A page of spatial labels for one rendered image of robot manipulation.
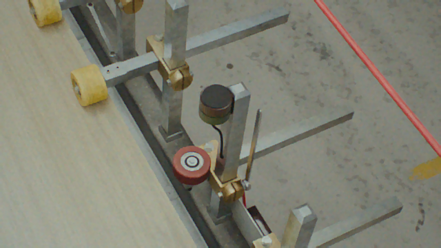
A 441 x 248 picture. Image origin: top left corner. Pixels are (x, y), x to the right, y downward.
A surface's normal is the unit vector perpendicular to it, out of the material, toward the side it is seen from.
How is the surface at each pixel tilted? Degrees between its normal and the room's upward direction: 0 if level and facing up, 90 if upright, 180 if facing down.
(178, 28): 90
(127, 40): 90
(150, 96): 0
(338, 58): 0
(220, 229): 0
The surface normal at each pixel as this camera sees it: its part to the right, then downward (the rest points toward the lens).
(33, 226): 0.08, -0.59
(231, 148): 0.48, 0.73
